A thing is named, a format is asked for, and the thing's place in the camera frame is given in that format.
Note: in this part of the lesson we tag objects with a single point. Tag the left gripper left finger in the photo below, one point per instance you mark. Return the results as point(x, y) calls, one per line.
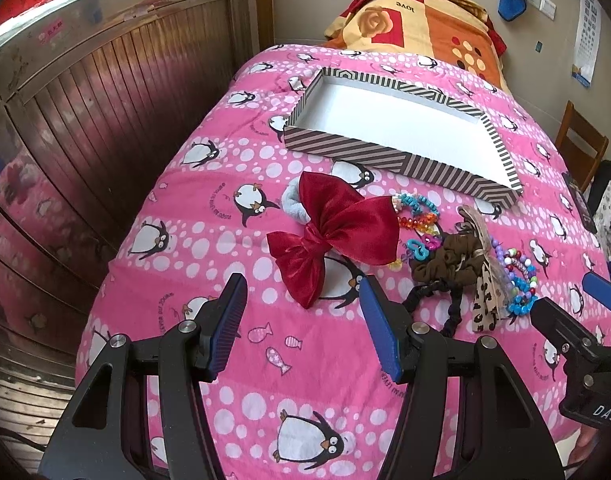
point(218, 322)

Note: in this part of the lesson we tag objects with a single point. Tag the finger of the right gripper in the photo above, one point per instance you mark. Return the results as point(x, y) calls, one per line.
point(564, 332)
point(597, 287)

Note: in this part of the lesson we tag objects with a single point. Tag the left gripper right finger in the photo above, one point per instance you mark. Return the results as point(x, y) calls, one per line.
point(388, 324)

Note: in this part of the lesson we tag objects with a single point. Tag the black scrunchie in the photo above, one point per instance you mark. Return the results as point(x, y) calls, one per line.
point(445, 294)

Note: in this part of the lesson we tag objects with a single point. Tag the leopard ribbon hair bow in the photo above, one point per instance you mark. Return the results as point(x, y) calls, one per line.
point(492, 285)

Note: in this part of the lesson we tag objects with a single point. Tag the brown scrunchie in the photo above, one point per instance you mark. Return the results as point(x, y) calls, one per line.
point(458, 261)

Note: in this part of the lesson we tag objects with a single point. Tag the red velvet bow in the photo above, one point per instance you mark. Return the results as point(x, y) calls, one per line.
point(341, 219)

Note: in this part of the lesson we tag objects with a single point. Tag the light blue fluffy scrunchie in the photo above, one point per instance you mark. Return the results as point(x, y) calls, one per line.
point(292, 205)

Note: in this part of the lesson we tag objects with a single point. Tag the black smartphone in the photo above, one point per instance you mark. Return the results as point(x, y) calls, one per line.
point(580, 203)

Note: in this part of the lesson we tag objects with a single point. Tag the black white patterned bag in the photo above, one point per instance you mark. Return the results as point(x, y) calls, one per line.
point(599, 201)

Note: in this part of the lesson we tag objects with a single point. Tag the wooden chair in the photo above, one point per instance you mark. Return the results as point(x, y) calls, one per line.
point(581, 146)

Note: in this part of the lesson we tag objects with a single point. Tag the pink penguin blanket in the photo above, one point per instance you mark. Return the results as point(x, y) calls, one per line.
point(303, 396)

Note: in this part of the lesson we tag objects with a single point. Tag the striped cardboard box tray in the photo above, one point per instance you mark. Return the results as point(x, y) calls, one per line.
point(394, 125)

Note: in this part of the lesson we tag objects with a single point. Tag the wooden panelled door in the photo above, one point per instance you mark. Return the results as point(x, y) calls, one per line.
point(96, 96)

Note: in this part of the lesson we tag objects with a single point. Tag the orange floral folded quilt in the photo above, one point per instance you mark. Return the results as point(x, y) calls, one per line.
point(458, 32)

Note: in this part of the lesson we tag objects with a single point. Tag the wall calendar poster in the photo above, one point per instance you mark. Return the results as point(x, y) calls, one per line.
point(587, 41)

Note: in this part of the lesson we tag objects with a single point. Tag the white wall switch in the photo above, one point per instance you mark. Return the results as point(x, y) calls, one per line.
point(546, 7)

